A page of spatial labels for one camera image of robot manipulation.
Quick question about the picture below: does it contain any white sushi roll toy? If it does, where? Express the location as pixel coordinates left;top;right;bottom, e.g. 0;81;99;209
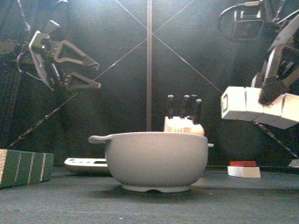
219;86;299;130

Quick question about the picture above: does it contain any green sushi roll toy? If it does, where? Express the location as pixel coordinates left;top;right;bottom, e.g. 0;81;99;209
0;149;55;190

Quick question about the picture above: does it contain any wooden knife block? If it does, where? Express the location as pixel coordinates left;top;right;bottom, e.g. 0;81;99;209
163;115;206;137

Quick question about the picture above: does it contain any red and white nigiri toy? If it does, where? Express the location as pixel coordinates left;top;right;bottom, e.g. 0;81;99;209
227;160;263;179

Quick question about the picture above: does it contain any grey toy cooking pot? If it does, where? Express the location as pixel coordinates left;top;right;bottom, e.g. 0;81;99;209
88;131;215;193

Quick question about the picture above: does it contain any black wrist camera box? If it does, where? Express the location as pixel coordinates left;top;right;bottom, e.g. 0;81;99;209
233;10;267;41

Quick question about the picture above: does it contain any vertical metal frame pole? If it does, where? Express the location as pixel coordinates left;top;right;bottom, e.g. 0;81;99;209
145;0;155;132

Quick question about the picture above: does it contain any black camera cable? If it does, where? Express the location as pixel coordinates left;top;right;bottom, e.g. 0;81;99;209
217;0;263;42

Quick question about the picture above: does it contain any black handled toy knife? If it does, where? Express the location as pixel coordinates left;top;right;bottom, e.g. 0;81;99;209
191;98;205;126
166;94;175;120
182;94;193;119

